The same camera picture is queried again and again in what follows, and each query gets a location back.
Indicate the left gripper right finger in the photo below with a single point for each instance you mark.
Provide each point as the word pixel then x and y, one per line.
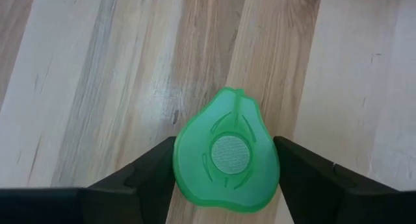
pixel 325 198

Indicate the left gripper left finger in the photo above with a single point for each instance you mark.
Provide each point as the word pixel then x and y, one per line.
pixel 130 201

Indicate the green toy pear half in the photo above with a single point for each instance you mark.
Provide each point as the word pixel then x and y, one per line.
pixel 195 172

